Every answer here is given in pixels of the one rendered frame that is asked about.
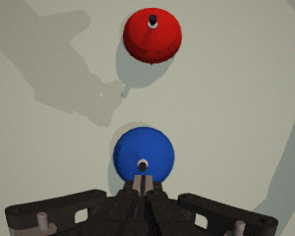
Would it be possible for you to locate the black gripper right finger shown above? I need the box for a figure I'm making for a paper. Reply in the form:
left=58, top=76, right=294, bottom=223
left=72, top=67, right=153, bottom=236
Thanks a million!
left=142, top=175, right=278, bottom=236

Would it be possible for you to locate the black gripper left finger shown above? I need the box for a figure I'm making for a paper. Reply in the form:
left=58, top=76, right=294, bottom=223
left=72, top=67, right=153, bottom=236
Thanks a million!
left=5, top=175, right=144, bottom=236

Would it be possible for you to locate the red dome bell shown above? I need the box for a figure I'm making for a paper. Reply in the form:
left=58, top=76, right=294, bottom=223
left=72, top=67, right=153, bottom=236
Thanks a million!
left=123, top=8, right=182, bottom=65

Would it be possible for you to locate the blue dome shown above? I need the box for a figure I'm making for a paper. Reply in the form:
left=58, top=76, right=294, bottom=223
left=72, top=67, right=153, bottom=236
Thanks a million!
left=113, top=127, right=175, bottom=183

